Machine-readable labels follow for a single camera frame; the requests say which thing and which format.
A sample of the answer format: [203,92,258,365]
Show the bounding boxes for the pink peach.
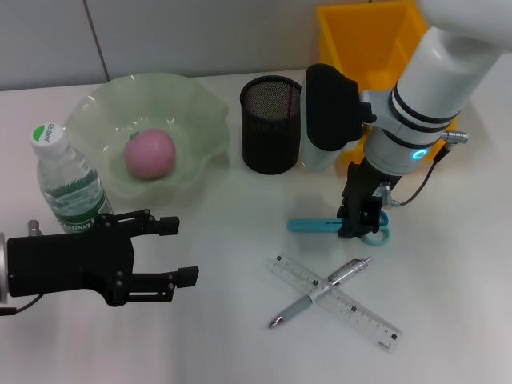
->
[123,128,177,181]

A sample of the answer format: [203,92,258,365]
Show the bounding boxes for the blue scissors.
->
[286,211,391,246]

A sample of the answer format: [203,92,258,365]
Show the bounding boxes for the clear plastic water bottle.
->
[30,122,114,235]

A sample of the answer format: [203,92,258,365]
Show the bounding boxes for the right gripper cable with plug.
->
[378,130,469,209]

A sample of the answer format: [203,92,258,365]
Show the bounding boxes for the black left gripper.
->
[6,208,200,307]

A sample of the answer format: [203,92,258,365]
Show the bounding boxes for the silver pen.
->
[267,255,374,330]

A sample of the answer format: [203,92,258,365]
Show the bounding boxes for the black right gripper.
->
[338,159,401,238]

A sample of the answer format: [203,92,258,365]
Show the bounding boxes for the transparent plastic ruler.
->
[266,250,403,355]

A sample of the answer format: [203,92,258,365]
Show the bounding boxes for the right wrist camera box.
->
[300,62,377,172]

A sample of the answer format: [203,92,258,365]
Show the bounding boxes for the black mesh pen holder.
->
[239,75,303,176]

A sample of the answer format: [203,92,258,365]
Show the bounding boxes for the gripper cable with plug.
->
[0,219,43,317]
[378,130,469,209]

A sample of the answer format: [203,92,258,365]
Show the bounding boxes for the yellow plastic bin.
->
[318,2,459,165]

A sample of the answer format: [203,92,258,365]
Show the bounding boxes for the left gripper cable with plug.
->
[0,219,43,317]

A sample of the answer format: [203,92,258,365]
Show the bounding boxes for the green glass fruit plate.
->
[63,71,232,203]

